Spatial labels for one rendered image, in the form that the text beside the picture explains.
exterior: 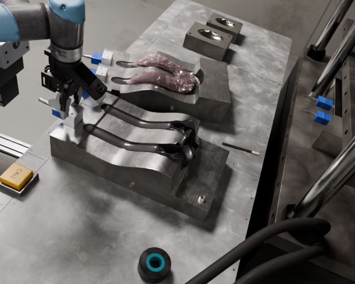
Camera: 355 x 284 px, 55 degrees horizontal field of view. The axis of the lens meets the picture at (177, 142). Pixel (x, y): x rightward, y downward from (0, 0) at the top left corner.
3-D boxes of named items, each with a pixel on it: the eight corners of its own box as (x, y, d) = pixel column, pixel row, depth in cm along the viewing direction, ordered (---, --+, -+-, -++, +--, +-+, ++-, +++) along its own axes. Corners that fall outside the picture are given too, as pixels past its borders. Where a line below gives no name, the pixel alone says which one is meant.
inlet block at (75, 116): (34, 110, 102) (33, 98, 97) (44, 99, 105) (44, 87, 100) (74, 129, 101) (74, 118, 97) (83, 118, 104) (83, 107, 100)
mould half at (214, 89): (89, 98, 124) (90, 74, 117) (103, 59, 142) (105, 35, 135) (221, 124, 130) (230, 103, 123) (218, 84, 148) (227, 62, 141)
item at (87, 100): (60, 77, 105) (70, 70, 102) (69, 69, 108) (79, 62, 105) (88, 110, 110) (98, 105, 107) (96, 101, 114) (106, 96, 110)
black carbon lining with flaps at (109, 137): (79, 134, 102) (79, 111, 96) (105, 105, 114) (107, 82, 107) (186, 181, 99) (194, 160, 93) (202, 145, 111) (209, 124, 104)
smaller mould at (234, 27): (203, 32, 177) (206, 21, 173) (210, 22, 186) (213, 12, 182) (234, 44, 175) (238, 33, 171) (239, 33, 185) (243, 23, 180)
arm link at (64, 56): (89, 38, 83) (70, 56, 78) (88, 53, 86) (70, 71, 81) (61, 25, 83) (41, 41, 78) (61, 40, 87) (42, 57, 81)
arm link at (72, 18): (39, -14, 72) (80, -14, 75) (41, 30, 80) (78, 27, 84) (49, 9, 68) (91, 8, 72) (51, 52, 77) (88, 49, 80)
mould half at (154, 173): (50, 155, 104) (48, 123, 94) (94, 107, 122) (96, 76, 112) (203, 222, 99) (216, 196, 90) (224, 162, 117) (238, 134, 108)
